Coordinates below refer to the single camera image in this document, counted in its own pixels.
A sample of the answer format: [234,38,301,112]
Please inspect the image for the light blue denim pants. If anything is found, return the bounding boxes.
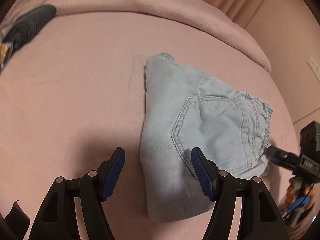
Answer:
[140,53,273,223]

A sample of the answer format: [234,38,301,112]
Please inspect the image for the right hand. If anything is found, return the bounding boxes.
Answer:
[279,177,318,228]

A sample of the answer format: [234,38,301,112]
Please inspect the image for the pink bed sheet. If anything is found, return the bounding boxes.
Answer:
[1,12,298,239]

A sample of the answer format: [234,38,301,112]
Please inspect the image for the dark folded jeans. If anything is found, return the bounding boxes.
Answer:
[4,4,57,53]

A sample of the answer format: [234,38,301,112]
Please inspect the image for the pink duvet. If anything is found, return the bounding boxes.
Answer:
[1,0,271,72]

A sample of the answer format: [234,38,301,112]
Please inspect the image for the white wall socket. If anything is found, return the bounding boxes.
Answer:
[307,56,320,82]

